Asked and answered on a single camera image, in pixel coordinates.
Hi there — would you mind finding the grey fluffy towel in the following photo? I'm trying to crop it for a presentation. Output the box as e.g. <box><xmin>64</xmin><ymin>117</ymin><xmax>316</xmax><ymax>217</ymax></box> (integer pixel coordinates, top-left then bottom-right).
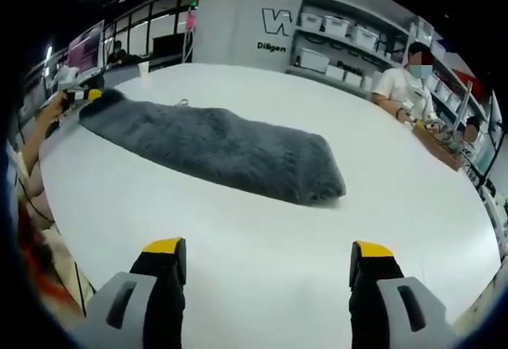
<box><xmin>78</xmin><ymin>89</ymin><xmax>347</xmax><ymax>206</ymax></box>

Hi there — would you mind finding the person's left hand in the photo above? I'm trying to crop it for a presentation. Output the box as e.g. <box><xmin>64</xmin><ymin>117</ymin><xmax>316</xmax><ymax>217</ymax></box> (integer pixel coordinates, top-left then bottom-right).
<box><xmin>38</xmin><ymin>90</ymin><xmax>72</xmax><ymax>128</ymax></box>

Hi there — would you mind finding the large display screen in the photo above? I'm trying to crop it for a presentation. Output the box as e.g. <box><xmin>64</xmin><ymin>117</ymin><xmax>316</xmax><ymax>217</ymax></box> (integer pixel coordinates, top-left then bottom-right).
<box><xmin>67</xmin><ymin>19</ymin><xmax>106</xmax><ymax>79</ymax></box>

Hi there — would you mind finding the black monitor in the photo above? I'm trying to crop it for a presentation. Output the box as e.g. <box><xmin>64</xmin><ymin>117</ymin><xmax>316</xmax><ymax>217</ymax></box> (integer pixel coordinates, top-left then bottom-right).
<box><xmin>152</xmin><ymin>35</ymin><xmax>187</xmax><ymax>59</ymax></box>

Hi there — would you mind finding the red and black cloth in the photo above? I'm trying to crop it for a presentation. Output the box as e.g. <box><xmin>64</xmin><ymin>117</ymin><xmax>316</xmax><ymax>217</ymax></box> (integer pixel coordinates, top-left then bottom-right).
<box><xmin>15</xmin><ymin>205</ymin><xmax>80</xmax><ymax>319</ymax></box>

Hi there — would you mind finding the wooden tray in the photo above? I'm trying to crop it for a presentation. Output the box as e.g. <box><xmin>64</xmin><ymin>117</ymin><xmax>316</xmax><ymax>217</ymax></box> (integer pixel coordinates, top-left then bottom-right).
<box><xmin>412</xmin><ymin>125</ymin><xmax>466</xmax><ymax>172</ymax></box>

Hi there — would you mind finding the shelf with white bins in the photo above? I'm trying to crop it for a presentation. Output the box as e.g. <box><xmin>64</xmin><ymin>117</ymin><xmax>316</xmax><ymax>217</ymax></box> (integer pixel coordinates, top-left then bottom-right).
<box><xmin>295</xmin><ymin>10</ymin><xmax>461</xmax><ymax>108</ymax></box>

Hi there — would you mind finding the black chest device cable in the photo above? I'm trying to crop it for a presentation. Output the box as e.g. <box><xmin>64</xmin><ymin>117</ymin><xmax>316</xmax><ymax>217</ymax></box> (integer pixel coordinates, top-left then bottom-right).
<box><xmin>15</xmin><ymin>177</ymin><xmax>87</xmax><ymax>311</ymax></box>

